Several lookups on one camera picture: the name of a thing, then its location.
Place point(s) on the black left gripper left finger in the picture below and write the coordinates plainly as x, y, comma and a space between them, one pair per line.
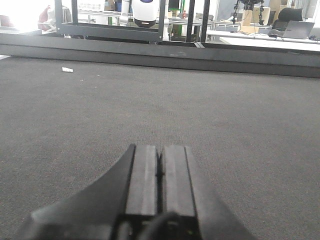
127, 191

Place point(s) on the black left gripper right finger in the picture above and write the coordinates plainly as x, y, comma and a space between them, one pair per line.
190, 194

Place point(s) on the dark grey table mat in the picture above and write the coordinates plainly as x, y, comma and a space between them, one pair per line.
256, 137

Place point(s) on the small white paper scrap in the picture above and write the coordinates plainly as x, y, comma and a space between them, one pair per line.
67, 70

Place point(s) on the white background desk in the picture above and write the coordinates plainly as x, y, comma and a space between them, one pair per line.
263, 40

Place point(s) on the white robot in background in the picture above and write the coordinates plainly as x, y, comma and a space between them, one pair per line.
145, 12

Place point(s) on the grey laptop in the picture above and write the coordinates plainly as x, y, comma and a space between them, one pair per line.
298, 29

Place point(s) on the black office chair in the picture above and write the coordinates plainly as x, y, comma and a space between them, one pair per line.
285, 16

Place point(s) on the black metal frame rack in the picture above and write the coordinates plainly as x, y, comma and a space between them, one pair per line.
100, 20

